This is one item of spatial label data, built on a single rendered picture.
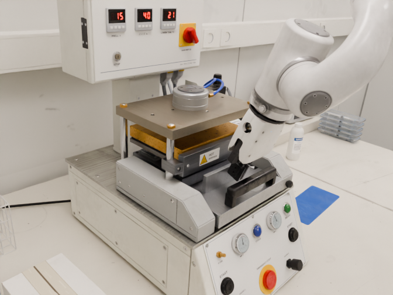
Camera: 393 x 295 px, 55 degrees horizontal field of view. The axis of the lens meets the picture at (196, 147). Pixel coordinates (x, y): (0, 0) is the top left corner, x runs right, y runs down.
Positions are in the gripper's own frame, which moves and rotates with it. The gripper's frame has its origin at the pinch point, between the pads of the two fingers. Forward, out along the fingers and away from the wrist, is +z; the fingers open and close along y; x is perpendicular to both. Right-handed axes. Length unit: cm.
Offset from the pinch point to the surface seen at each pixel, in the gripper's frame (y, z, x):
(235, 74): 80, 25, 59
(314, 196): 46, 25, -7
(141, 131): -10.1, 2.2, 19.6
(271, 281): 0.0, 16.5, -18.9
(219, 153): -0.9, -0.5, 5.2
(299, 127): 66, 19, 16
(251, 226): -0.9, 8.2, -9.2
